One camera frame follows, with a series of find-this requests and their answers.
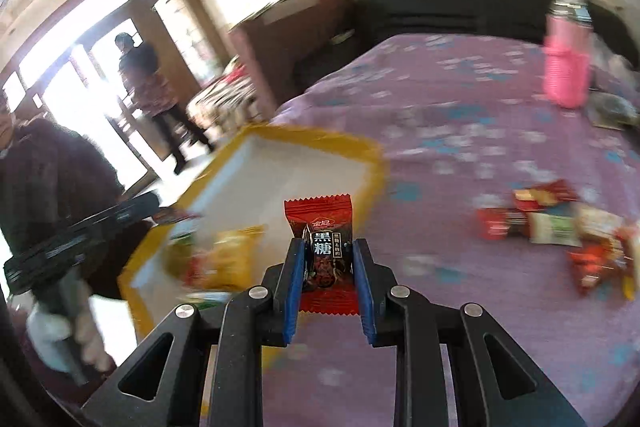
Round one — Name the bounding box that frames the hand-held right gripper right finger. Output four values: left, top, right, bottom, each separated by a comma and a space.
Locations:
353, 238, 587, 427

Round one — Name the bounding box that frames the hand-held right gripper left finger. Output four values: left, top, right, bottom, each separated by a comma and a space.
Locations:
79, 237, 307, 427

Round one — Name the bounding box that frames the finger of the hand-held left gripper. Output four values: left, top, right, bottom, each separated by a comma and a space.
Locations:
117, 194, 162, 240

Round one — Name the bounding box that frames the red and black candy packet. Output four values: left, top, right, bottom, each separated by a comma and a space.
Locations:
284, 194, 361, 317

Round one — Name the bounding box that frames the yellow box with white inside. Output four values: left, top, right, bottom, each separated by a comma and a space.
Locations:
117, 123, 391, 343

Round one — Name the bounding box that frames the person's left hand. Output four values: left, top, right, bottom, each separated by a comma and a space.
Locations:
27, 287, 117, 373

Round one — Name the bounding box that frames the person in dark jacket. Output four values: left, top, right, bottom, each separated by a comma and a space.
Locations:
0, 92, 126, 308

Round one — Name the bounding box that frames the patterned cloth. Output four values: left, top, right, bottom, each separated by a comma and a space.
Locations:
187, 62, 261, 132

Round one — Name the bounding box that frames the green-label white snack packet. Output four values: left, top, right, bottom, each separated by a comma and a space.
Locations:
530, 212, 583, 247

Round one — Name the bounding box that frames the brown upholstered chair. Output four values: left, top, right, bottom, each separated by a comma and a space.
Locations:
229, 0, 361, 122

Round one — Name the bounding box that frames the large reddish brown snack packet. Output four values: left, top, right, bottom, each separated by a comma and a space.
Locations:
570, 244, 626, 298

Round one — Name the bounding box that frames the beige snack packet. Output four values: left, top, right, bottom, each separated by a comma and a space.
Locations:
575, 207, 626, 240

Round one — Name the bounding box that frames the red and yellow snack packet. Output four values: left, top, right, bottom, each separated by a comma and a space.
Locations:
620, 227, 640, 303

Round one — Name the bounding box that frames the black sofa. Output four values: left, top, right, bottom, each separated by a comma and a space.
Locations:
295, 0, 556, 82

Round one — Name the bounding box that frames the grey crumpled bag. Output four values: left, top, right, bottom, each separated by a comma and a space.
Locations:
587, 92, 640, 130

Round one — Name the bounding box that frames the pink bottle with knit sleeve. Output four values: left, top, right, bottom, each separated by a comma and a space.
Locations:
544, 0, 594, 108

